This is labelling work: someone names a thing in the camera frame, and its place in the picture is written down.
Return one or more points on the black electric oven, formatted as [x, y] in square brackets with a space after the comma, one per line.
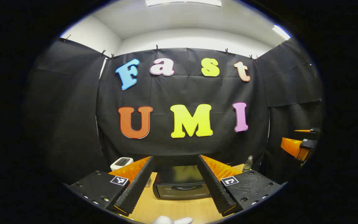
[179, 189]

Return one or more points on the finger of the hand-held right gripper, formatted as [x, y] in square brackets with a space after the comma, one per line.
[312, 130]
[292, 146]

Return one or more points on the ceiling light panel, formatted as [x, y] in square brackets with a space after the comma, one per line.
[182, 2]
[281, 32]

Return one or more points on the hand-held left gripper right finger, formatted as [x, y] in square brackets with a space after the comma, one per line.
[213, 186]

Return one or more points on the black backdrop cloth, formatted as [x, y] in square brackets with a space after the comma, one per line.
[166, 90]

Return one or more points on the clear plastic water bottle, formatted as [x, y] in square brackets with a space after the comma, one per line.
[247, 165]

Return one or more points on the white toaster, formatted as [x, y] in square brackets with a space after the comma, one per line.
[121, 163]

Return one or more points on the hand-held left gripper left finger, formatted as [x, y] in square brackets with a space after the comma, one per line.
[138, 186]

